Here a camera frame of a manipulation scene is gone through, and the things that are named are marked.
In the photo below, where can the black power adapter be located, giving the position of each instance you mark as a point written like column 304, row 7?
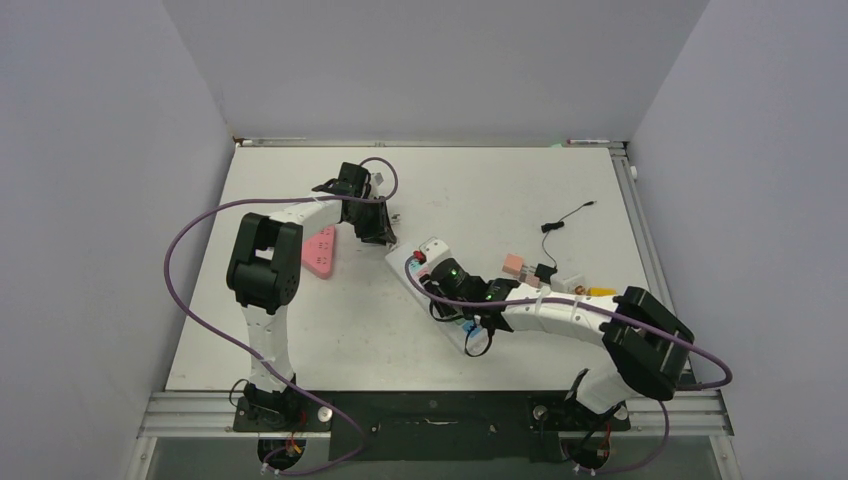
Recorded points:
column 545, row 272

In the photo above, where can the tan cube plug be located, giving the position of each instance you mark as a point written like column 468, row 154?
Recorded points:
column 529, row 277

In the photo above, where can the aluminium frame rail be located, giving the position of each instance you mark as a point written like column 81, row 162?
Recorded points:
column 221, row 435

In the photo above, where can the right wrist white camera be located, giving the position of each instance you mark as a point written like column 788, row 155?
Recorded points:
column 432, row 252

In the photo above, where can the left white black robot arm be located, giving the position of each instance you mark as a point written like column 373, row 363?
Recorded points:
column 264, row 274

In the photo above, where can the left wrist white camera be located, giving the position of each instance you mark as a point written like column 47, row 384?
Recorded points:
column 375, row 179

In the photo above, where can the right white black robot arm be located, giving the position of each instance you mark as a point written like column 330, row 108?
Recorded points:
column 642, row 338

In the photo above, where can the wrist white camera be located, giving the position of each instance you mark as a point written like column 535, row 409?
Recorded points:
column 375, row 179
column 432, row 252

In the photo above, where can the yellow cube socket plug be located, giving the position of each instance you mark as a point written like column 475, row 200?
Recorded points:
column 601, row 291

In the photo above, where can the white long power strip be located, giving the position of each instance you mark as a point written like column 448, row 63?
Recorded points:
column 469, row 338

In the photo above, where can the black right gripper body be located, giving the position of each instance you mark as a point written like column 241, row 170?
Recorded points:
column 452, row 310

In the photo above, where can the pink triangular socket base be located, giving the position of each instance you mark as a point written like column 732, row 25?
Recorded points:
column 318, row 252

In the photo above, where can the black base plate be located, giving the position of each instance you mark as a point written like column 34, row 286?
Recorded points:
column 539, row 426

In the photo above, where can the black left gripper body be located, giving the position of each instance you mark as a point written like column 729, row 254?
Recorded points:
column 365, row 221

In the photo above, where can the salmon cube plug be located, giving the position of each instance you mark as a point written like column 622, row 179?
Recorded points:
column 514, row 265

